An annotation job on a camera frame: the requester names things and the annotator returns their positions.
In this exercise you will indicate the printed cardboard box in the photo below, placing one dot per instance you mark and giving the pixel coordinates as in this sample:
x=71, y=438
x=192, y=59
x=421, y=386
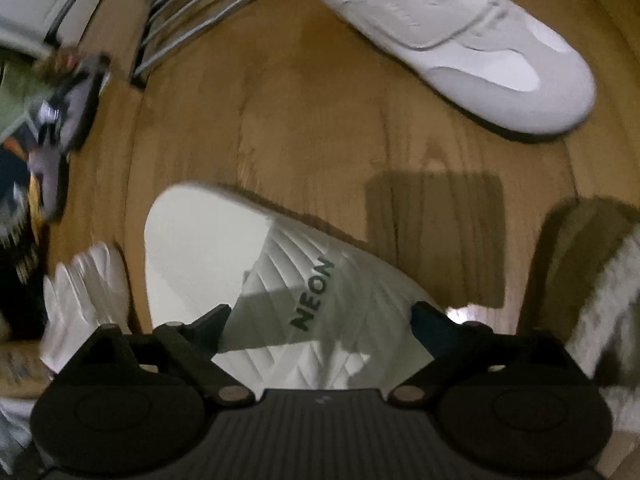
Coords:
x=20, y=367

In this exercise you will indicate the metal shoe rack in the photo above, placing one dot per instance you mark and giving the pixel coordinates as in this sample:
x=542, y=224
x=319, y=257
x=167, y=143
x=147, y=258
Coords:
x=200, y=10

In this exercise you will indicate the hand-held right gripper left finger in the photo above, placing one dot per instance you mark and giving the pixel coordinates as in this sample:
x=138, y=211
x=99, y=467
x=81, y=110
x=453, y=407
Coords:
x=215, y=321

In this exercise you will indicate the white ribbed slide sandal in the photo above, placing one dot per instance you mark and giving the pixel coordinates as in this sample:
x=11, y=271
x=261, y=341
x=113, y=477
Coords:
x=210, y=250
x=85, y=285

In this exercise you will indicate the brown suede fur-lined slipper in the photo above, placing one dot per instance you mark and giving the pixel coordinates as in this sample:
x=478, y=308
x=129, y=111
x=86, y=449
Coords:
x=595, y=270

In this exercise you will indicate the grey clog with bat charm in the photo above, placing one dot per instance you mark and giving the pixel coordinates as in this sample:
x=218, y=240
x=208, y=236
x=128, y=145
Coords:
x=67, y=105

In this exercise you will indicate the black printed bag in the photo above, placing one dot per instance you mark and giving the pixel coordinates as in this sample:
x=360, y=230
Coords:
x=20, y=240

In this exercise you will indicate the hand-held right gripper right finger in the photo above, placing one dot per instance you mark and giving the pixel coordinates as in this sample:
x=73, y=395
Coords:
x=430, y=326

